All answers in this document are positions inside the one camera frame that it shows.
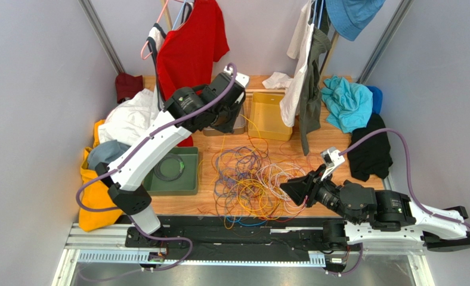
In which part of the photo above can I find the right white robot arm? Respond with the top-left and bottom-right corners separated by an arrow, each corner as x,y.
280,164 -> 470,252

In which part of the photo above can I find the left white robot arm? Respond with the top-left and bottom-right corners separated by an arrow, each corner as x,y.
95,70 -> 250,235

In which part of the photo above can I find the grey metal tray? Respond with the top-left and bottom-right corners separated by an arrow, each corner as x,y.
203,94 -> 246,136

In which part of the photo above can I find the yellow plastic tray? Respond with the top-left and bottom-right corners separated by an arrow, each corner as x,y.
247,92 -> 292,141

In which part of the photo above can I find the black cloth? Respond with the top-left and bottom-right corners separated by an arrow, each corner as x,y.
347,113 -> 393,182

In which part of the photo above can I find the white crumpled cloth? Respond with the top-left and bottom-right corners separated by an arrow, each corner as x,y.
262,71 -> 293,89

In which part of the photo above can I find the olive hanging garment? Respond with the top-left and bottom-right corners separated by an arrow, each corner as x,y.
299,26 -> 332,156

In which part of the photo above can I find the red t-shirt on hanger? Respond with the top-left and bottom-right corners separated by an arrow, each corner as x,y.
156,0 -> 231,148

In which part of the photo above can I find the turquoise cloth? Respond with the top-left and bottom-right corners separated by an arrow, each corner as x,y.
321,76 -> 373,133

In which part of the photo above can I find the white cloth pile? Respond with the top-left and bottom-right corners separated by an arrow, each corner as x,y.
97,88 -> 163,146

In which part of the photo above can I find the pink clothes hanger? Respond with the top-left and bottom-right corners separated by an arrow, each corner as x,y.
140,1 -> 169,63

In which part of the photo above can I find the dark red cloth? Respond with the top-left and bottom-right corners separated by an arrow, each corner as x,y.
115,73 -> 144,104

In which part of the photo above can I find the white hanging shirt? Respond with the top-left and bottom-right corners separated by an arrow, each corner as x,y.
280,1 -> 314,128

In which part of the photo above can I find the white grey trimmed tank top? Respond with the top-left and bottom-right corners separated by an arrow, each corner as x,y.
147,23 -> 166,111

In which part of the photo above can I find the dark blue cloth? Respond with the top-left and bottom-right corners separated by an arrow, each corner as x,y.
367,86 -> 383,114

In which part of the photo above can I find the grey blue cloth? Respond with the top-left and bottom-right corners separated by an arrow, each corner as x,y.
86,140 -> 130,170

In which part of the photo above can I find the yellow cloth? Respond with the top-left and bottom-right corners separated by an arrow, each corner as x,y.
78,120 -> 123,232

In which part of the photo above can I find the blue hanging hat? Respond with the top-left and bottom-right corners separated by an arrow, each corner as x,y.
325,0 -> 385,42

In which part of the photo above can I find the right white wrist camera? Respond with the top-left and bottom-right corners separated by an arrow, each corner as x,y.
320,147 -> 345,181

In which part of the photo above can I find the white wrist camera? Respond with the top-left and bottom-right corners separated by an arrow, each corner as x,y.
320,147 -> 345,181
223,65 -> 250,89

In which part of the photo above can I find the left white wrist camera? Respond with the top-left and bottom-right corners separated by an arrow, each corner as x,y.
223,65 -> 250,89

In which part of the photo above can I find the tangled coloured cable pile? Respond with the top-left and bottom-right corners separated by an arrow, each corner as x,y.
208,135 -> 326,238

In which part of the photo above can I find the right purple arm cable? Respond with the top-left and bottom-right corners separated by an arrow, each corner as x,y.
324,128 -> 470,277

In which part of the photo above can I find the grey coiled cable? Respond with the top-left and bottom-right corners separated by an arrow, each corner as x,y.
153,154 -> 185,182

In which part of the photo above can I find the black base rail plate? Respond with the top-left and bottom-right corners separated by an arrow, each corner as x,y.
125,216 -> 360,262

